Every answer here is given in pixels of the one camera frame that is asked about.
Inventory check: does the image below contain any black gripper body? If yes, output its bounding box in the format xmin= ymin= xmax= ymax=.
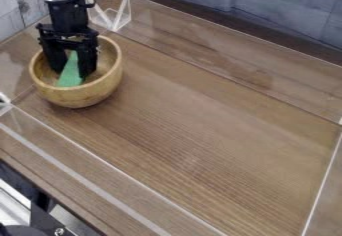
xmin=36 ymin=0 xmax=99 ymax=52

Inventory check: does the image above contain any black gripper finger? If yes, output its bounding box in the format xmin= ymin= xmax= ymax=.
xmin=76 ymin=45 xmax=98 ymax=79
xmin=40 ymin=39 xmax=67 ymax=73

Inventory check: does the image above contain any green rectangular block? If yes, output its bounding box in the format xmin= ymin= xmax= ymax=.
xmin=56 ymin=51 xmax=83 ymax=87

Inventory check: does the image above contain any wooden bowl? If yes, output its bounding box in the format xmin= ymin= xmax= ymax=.
xmin=28 ymin=35 xmax=124 ymax=109

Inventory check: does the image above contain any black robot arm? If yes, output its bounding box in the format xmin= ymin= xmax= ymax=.
xmin=36 ymin=0 xmax=99 ymax=79

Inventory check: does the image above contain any clear acrylic corner bracket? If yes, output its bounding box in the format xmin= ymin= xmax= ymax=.
xmin=88 ymin=0 xmax=132 ymax=32

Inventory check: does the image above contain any black metal mount bracket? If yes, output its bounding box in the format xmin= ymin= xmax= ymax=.
xmin=30 ymin=204 xmax=67 ymax=236

